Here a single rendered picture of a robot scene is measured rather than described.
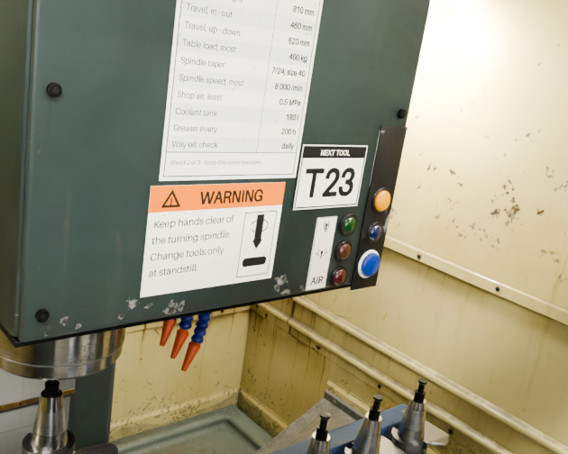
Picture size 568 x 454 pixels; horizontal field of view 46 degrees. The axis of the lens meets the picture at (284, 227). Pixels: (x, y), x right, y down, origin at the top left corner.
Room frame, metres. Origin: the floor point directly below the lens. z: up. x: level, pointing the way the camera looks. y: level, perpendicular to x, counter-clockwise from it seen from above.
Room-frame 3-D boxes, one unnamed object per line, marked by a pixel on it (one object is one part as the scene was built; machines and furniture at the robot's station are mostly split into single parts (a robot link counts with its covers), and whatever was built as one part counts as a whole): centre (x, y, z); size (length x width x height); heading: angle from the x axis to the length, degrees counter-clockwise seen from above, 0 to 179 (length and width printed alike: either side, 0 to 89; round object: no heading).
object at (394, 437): (0.98, -0.26, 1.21); 0.06 x 0.06 x 0.03
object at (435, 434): (1.02, -0.30, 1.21); 0.07 x 0.05 x 0.01; 42
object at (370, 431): (0.90, -0.18, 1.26); 0.04 x 0.04 x 0.07
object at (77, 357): (0.72, 0.25, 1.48); 0.16 x 0.16 x 0.12
